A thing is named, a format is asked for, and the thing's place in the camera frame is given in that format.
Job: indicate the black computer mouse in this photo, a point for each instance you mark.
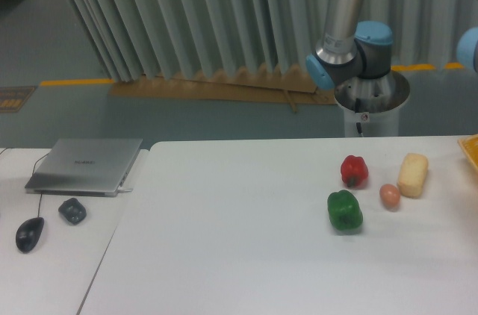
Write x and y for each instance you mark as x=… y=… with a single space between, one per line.
x=28 y=234

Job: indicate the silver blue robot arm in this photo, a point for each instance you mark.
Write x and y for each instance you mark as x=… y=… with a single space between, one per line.
x=361 y=37

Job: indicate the red bell pepper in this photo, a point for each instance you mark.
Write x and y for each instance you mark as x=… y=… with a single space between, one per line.
x=354 y=171

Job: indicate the green bell pepper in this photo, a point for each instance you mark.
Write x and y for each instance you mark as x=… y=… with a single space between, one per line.
x=344 y=211

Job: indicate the flat brown cardboard sheet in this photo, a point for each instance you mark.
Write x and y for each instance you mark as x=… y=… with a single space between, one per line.
x=293 y=88

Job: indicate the pale green pleated curtain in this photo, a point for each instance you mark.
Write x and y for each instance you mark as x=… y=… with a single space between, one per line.
x=167 y=37

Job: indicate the brown egg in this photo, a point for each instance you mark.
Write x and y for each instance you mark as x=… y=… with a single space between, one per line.
x=389 y=196

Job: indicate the silver closed laptop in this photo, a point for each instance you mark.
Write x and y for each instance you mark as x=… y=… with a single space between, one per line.
x=95 y=167

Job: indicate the pale bread loaf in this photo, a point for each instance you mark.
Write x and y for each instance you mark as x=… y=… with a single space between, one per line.
x=412 y=175

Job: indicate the dark grey button controller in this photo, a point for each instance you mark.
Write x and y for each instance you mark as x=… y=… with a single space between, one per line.
x=73 y=211

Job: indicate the white laptop cable plug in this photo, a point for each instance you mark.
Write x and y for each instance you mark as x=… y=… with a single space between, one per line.
x=123 y=190

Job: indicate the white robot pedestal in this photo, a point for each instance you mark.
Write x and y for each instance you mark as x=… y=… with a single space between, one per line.
x=371 y=107

